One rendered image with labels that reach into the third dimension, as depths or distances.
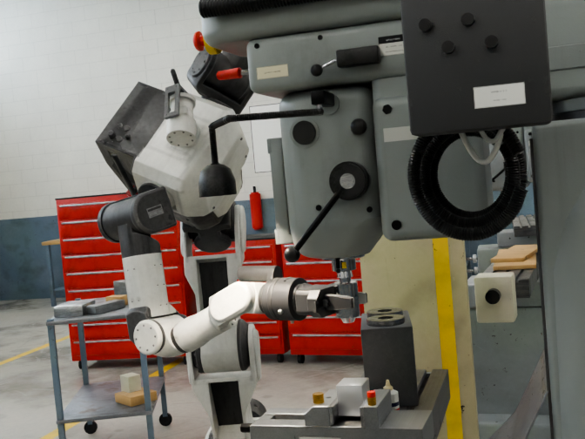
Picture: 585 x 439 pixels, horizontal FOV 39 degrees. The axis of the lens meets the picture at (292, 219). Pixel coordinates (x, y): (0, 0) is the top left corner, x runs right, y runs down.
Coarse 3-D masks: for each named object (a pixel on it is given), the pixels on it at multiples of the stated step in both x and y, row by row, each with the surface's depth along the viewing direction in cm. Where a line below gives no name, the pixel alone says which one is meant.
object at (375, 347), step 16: (368, 320) 196; (384, 320) 194; (400, 320) 194; (368, 336) 192; (384, 336) 191; (400, 336) 191; (368, 352) 192; (384, 352) 191; (400, 352) 191; (368, 368) 192; (384, 368) 192; (400, 368) 191; (384, 384) 192; (400, 384) 192; (416, 384) 191; (400, 400) 192; (416, 400) 191
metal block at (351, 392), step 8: (344, 384) 161; (352, 384) 161; (360, 384) 160; (368, 384) 165; (344, 392) 161; (352, 392) 160; (360, 392) 160; (344, 400) 161; (352, 400) 160; (360, 400) 160; (344, 408) 161; (352, 408) 160
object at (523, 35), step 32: (416, 0) 119; (448, 0) 118; (480, 0) 116; (512, 0) 115; (544, 0) 115; (416, 32) 119; (448, 32) 118; (480, 32) 117; (512, 32) 116; (544, 32) 115; (416, 64) 120; (448, 64) 118; (480, 64) 117; (512, 64) 116; (544, 64) 115; (416, 96) 120; (448, 96) 119; (480, 96) 117; (512, 96) 116; (544, 96) 115; (416, 128) 120; (448, 128) 119; (480, 128) 118
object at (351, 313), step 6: (348, 288) 161; (354, 288) 161; (342, 294) 161; (348, 294) 161; (354, 294) 161; (354, 300) 161; (354, 306) 161; (336, 312) 163; (342, 312) 161; (348, 312) 161; (354, 312) 161
